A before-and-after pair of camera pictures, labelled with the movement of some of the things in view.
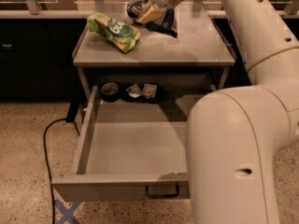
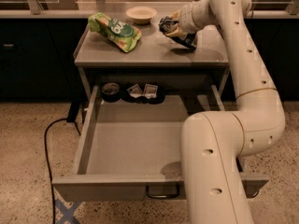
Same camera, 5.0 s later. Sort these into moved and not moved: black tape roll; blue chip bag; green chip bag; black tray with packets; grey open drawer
Moved: blue chip bag
Not moved: grey open drawer; black tape roll; green chip bag; black tray with packets
